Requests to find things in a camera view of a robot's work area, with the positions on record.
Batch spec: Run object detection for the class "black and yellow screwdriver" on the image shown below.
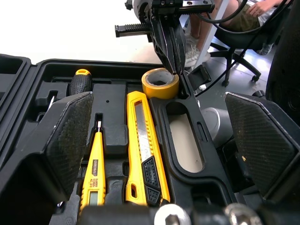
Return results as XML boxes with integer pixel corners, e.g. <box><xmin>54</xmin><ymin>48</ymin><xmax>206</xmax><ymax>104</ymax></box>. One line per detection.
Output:
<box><xmin>68</xmin><ymin>68</ymin><xmax>92</xmax><ymax>97</ymax></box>

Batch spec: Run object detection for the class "black tool case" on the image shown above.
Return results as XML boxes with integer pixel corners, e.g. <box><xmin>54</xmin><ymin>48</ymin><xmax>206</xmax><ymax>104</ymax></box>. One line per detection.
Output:
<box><xmin>0</xmin><ymin>53</ymin><xmax>237</xmax><ymax>225</ymax></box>

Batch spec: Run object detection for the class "yellow utility knife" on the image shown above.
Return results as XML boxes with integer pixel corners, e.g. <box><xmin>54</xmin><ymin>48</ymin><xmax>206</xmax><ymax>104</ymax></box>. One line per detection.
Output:
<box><xmin>125</xmin><ymin>90</ymin><xmax>171</xmax><ymax>207</ymax></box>

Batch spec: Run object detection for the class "black cable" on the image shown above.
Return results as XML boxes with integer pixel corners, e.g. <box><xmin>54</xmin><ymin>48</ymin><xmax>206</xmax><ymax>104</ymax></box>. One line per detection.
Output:
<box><xmin>196</xmin><ymin>0</ymin><xmax>248</xmax><ymax>24</ymax></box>
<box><xmin>194</xmin><ymin>0</ymin><xmax>295</xmax><ymax>97</ymax></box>

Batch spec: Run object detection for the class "yellow voltage tester pen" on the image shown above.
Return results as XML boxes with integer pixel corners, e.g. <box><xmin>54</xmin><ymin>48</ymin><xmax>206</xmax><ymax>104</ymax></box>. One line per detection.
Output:
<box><xmin>79</xmin><ymin>120</ymin><xmax>106</xmax><ymax>213</ymax></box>

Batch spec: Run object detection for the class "black office chair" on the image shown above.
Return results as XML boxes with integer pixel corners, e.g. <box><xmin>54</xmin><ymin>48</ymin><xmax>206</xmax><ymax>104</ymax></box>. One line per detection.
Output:
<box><xmin>209</xmin><ymin>22</ymin><xmax>282</xmax><ymax>87</ymax></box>

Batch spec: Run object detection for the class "yellow roll of tape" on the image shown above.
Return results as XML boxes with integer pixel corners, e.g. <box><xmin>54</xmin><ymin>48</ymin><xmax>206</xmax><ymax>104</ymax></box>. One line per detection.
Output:
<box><xmin>141</xmin><ymin>67</ymin><xmax>180</xmax><ymax>100</ymax></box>

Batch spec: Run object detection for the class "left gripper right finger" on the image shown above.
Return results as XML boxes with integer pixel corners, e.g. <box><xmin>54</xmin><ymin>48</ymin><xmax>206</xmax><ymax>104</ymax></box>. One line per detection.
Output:
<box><xmin>224</xmin><ymin>91</ymin><xmax>300</xmax><ymax>205</ymax></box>

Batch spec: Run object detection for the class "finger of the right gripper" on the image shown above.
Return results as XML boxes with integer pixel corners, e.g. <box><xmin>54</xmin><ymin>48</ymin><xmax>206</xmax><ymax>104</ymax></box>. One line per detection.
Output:
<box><xmin>169</xmin><ymin>21</ymin><xmax>188</xmax><ymax>76</ymax></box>
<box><xmin>150</xmin><ymin>15</ymin><xmax>176</xmax><ymax>75</ymax></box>

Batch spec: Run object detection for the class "person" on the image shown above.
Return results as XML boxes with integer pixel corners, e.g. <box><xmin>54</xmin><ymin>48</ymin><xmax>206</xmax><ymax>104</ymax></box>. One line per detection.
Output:
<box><xmin>184</xmin><ymin>0</ymin><xmax>293</xmax><ymax>68</ymax></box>

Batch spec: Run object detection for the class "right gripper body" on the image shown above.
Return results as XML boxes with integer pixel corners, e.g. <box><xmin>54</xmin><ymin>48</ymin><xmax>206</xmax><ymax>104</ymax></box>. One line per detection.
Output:
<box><xmin>114</xmin><ymin>0</ymin><xmax>216</xmax><ymax>43</ymax></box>

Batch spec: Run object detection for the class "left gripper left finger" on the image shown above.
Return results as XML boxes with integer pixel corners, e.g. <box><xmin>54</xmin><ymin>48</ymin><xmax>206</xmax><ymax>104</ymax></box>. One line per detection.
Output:
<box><xmin>0</xmin><ymin>91</ymin><xmax>95</xmax><ymax>225</ymax></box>

